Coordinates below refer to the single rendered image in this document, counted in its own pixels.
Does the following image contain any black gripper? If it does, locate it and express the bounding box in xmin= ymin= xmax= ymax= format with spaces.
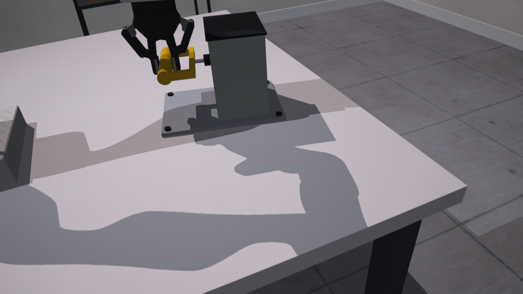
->
xmin=121 ymin=0 xmax=194 ymax=75

